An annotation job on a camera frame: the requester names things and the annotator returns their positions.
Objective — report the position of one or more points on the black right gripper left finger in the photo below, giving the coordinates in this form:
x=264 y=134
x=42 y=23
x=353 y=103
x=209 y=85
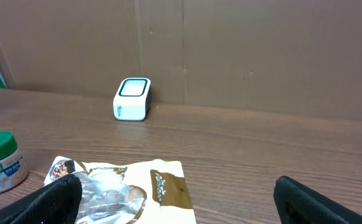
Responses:
x=57 y=202

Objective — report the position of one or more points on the green lid seasoning jar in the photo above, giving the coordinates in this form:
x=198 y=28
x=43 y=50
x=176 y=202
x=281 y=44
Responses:
x=13 y=169

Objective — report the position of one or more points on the cream brown snack pouch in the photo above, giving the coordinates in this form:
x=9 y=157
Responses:
x=153 y=192

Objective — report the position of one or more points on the white barcode scanner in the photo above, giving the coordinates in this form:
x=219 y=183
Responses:
x=132 y=100

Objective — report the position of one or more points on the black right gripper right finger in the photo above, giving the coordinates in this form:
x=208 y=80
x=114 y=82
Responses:
x=299 y=204

